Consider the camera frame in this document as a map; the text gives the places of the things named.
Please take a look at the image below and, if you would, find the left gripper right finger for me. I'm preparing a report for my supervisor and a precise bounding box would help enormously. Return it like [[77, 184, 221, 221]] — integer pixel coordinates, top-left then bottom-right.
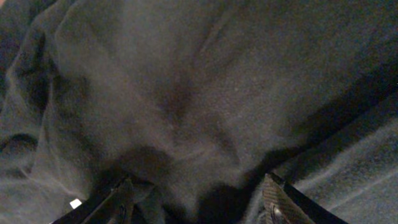
[[262, 173, 348, 224]]

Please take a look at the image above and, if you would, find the black t-shirt white lettering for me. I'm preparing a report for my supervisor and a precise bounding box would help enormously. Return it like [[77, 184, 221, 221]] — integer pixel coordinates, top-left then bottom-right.
[[1, 1, 397, 223]]

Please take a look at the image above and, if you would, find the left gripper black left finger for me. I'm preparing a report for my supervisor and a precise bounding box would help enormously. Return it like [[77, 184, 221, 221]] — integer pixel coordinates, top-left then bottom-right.
[[53, 177, 134, 224]]

